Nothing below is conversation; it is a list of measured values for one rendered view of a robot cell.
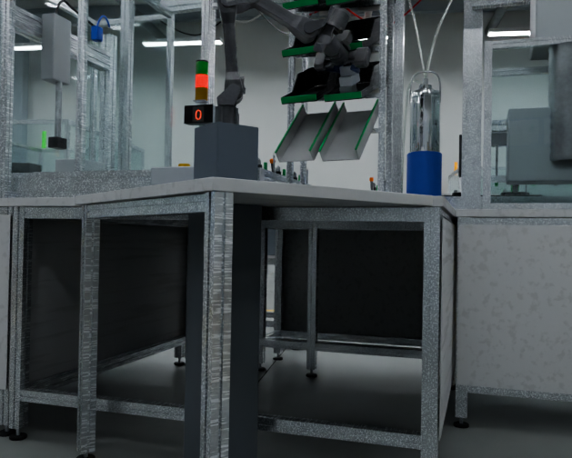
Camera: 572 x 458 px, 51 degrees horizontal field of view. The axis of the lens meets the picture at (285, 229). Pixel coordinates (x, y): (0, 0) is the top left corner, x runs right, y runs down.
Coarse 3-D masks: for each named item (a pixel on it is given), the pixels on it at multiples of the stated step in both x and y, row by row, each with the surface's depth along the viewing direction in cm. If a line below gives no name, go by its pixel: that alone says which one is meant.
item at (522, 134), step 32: (512, 64) 245; (544, 64) 241; (512, 96) 245; (544, 96) 241; (512, 128) 245; (544, 128) 241; (512, 160) 244; (544, 160) 241; (512, 192) 244; (544, 192) 240
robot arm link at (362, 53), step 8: (344, 48) 187; (360, 48) 187; (368, 48) 187; (320, 56) 194; (328, 56) 187; (336, 56) 185; (344, 56) 188; (352, 56) 189; (360, 56) 186; (368, 56) 187; (320, 64) 194; (336, 64) 190; (344, 64) 189; (360, 64) 186; (368, 64) 187
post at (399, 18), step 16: (400, 0) 307; (400, 16) 307; (400, 32) 307; (400, 48) 307; (400, 64) 307; (400, 80) 306; (400, 96) 306; (400, 112) 306; (400, 128) 306; (400, 144) 306; (400, 160) 306; (400, 176) 305; (400, 192) 305
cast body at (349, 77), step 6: (342, 66) 195; (348, 66) 193; (342, 72) 195; (348, 72) 194; (354, 72) 195; (342, 78) 195; (348, 78) 194; (354, 78) 195; (342, 84) 196; (348, 84) 195; (354, 84) 195
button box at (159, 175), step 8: (152, 168) 200; (160, 168) 199; (168, 168) 198; (176, 168) 197; (184, 168) 196; (192, 168) 195; (152, 176) 200; (160, 176) 199; (168, 176) 198; (176, 176) 197; (184, 176) 196; (192, 176) 195; (152, 184) 200
